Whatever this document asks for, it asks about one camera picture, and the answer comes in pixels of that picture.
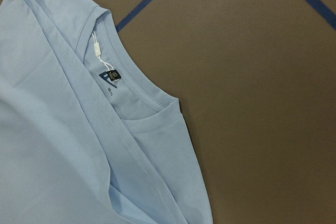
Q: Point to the light blue t-shirt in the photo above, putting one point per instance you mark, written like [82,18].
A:
[79,143]

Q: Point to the white garment tag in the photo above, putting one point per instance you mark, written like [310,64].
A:
[97,49]

